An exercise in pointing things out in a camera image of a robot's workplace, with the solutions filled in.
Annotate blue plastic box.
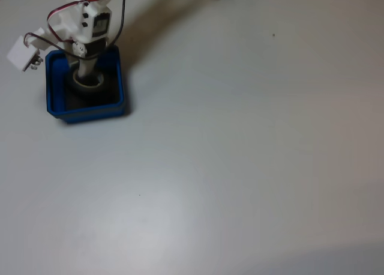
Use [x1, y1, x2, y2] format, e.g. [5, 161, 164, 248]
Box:
[44, 44, 130, 125]

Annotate white camera box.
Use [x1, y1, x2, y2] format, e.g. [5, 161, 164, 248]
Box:
[7, 27, 47, 73]

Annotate black tape roll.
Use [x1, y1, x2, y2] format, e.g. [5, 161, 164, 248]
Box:
[65, 67, 106, 101]

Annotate red and white servo cable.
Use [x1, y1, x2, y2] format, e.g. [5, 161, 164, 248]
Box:
[46, 0, 109, 44]

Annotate black cable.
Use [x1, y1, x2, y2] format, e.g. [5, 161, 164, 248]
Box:
[24, 0, 127, 60]

